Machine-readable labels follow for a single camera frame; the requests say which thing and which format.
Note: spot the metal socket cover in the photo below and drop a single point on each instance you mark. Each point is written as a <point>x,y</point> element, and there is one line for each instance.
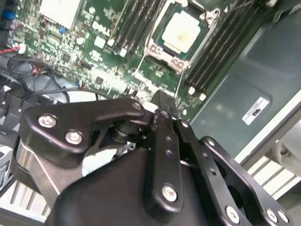
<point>164,56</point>

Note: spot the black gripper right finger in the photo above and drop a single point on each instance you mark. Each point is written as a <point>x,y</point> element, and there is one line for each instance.
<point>223,183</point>

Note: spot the silver green CPU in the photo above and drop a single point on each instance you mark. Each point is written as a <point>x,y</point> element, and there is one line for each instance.
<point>183,30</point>

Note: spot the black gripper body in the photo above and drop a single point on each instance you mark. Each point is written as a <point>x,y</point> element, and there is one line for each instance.
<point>105,193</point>

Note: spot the thin metal locking lever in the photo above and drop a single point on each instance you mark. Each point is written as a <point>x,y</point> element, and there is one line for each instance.
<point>178,84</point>
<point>140,61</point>

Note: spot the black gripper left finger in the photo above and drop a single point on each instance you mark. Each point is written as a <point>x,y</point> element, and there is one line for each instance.
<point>58,117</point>

